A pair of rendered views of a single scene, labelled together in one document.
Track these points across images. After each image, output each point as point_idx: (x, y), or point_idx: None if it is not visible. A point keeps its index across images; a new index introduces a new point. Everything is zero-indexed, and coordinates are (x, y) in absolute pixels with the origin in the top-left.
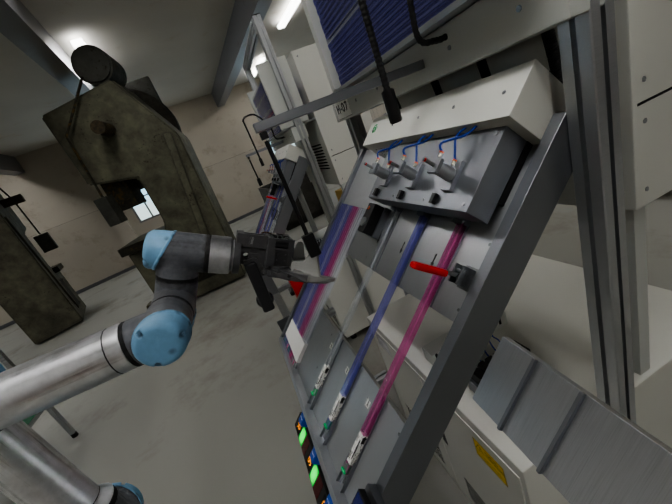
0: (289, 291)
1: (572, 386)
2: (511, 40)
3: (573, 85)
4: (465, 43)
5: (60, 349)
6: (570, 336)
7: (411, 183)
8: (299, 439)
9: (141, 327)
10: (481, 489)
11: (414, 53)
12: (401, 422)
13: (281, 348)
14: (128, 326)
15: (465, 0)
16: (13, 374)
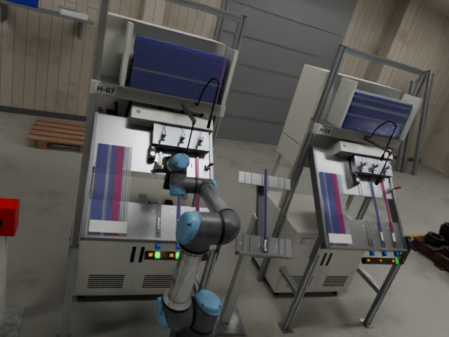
0: (0, 222)
1: (250, 172)
2: (212, 114)
3: (215, 126)
4: (200, 108)
5: (214, 190)
6: (164, 197)
7: (183, 141)
8: (156, 257)
9: (216, 181)
10: (160, 266)
11: (180, 99)
12: (207, 208)
13: (99, 237)
14: (211, 183)
15: (212, 104)
16: (221, 197)
